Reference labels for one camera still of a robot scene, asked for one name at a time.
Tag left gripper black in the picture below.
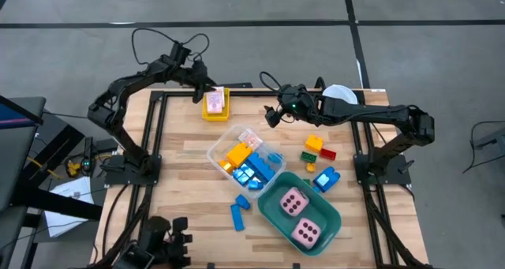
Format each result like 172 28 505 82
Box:
184 58 218 105

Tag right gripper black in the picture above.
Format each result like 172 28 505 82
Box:
264 94 319 129

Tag big yellow toy block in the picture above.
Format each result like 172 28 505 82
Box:
225 141 254 169

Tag pink foam dice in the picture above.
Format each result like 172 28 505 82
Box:
279 187 310 218
290 217 321 249

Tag blue single-stud toy block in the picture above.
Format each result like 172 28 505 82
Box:
234 193 252 211

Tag yellow plastic mesh basket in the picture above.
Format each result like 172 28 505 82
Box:
201 86 231 123

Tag long blue toy block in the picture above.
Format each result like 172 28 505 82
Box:
246 151 277 182

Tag clear plastic storage bin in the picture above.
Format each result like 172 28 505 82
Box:
205 123 287 200

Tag white bowl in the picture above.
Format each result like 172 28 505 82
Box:
321 84 360 106

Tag large blue toy block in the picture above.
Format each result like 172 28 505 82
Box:
313 166 341 194

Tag flat blue toy plate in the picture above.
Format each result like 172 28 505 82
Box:
230 203 246 233

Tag green plastic bin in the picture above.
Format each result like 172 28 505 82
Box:
256 170 342 257

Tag black power adapter green light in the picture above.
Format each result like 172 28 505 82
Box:
80 136 95 174

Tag white paper sheets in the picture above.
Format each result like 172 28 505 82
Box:
43 176 95 239

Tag black side table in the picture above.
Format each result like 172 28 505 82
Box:
0 95 104 269

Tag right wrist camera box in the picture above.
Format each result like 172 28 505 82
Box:
275 83 304 100

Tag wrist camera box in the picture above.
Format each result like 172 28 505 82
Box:
168 41 191 65
275 83 304 100

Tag black aluminium rig frame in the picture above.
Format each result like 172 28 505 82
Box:
90 82 435 269

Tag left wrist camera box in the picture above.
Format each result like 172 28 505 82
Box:
168 41 191 65

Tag yellow cable connector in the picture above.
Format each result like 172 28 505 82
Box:
65 160 82 179

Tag black table camera mount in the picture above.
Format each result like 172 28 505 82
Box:
114 215 194 269

